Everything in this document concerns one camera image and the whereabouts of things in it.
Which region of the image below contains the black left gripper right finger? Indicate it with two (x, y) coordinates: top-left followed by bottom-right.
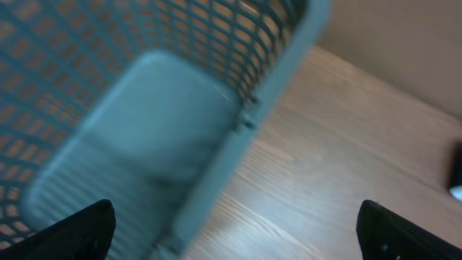
(356, 200), (461, 260)

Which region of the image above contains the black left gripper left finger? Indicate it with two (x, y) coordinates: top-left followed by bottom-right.
(1, 199), (116, 260)

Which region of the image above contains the grey plastic basket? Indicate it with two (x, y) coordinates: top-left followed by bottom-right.
(1, 0), (331, 259)

